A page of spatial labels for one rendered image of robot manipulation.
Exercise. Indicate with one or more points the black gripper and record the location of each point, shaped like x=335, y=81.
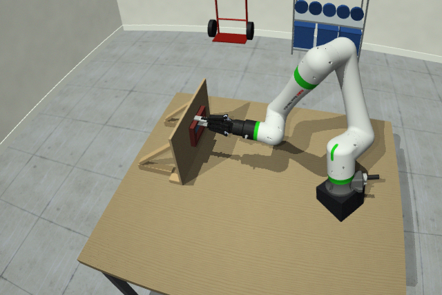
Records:
x=221, y=124

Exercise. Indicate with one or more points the red rectangular frame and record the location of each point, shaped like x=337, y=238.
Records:
x=195, y=130

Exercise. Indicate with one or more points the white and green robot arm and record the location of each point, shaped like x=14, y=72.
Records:
x=343, y=150

